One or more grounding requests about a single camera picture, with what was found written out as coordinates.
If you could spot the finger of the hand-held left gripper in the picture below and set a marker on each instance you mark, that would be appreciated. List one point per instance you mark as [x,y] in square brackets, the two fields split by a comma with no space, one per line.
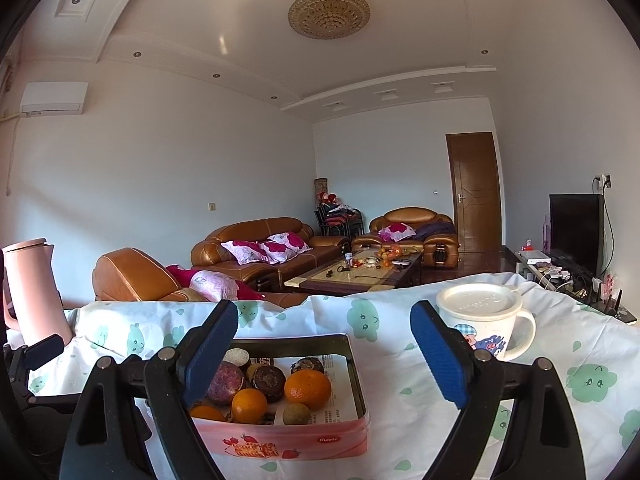
[45,350]

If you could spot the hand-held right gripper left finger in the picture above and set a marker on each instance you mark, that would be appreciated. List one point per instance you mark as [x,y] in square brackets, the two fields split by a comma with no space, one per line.
[210,355]

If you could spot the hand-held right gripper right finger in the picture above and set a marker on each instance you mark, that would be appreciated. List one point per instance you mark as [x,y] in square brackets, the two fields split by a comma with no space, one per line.
[440,360]

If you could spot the purple round fruit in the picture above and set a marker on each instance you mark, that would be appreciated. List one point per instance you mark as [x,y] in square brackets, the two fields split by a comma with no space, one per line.
[225,385]

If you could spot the orange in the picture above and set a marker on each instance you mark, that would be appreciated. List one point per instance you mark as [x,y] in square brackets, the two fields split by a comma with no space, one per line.
[248,405]
[307,388]
[207,413]

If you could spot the dark brown round fruit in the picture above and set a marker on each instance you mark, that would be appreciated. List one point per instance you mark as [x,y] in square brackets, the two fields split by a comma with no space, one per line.
[270,382]
[307,364]

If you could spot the small tan round fruit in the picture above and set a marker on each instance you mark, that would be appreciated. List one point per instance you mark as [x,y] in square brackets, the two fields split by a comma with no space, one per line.
[295,414]

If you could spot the pink tin box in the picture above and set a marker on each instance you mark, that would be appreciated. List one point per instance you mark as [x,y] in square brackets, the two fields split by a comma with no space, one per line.
[300,440]

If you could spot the white cartoon mug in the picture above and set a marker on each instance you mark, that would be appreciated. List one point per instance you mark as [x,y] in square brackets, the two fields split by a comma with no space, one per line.
[480,330]

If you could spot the cloud print tablecloth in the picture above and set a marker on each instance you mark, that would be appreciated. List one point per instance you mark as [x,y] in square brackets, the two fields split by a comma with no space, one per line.
[390,325]

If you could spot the pink kettle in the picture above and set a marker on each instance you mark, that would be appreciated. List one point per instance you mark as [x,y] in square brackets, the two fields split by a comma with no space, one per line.
[30,290]

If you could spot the pale pink pillow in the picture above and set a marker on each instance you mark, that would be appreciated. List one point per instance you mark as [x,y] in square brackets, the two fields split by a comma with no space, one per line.
[215,285]

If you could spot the printed paper liner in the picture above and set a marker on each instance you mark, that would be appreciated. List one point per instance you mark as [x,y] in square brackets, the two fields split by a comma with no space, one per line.
[342,390]

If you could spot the floral pillow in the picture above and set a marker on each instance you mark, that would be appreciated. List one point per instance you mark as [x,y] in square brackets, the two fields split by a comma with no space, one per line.
[396,231]
[242,252]
[290,242]

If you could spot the brown leather armchair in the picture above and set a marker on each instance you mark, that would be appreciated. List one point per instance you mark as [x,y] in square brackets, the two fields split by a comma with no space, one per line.
[130,275]
[410,212]

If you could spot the heap of oranges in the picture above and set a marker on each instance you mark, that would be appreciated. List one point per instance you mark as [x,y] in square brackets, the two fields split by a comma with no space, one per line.
[390,253]

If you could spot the brown leather long sofa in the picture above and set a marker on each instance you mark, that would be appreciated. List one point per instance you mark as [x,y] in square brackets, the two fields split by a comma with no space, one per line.
[240,232]

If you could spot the dark purple blanket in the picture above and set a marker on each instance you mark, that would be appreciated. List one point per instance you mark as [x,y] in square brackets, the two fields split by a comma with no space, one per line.
[435,230]

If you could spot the wooden coffee table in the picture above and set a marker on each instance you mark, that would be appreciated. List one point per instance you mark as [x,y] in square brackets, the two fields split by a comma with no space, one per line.
[325,280]

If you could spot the white set-top box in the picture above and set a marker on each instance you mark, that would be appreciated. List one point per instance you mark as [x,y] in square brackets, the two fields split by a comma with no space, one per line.
[532,258]

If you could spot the dark tv cabinet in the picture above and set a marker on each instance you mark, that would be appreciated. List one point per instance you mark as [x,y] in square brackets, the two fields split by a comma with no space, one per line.
[580,290]

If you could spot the brown wooden door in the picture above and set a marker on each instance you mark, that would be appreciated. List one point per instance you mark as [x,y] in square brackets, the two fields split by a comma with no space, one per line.
[475,195]

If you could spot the stacked black chairs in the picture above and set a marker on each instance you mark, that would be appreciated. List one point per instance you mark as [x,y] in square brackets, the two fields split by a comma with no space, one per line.
[340,222]

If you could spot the black television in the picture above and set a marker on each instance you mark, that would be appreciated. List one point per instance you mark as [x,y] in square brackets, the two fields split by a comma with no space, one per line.
[575,232]

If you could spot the black router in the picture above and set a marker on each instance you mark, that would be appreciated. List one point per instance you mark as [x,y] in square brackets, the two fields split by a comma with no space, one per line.
[620,310]

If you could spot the red plush toy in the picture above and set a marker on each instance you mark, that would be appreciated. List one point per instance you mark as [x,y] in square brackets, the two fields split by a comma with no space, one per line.
[331,198]

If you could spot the tall patterned vase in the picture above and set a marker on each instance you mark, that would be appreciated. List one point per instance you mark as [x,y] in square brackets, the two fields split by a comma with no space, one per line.
[320,190]

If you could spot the white air conditioner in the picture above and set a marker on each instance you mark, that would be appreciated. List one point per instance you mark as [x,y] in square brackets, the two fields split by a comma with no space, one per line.
[55,96]

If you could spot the square ceiling panel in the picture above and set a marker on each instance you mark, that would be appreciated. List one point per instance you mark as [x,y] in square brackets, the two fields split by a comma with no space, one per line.
[76,3]

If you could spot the round ceiling lamp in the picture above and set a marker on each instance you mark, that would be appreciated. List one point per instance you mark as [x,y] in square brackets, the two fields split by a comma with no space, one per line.
[329,14]

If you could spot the wall outlet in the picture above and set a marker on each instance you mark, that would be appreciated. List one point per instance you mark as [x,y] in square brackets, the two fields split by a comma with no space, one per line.
[602,181]

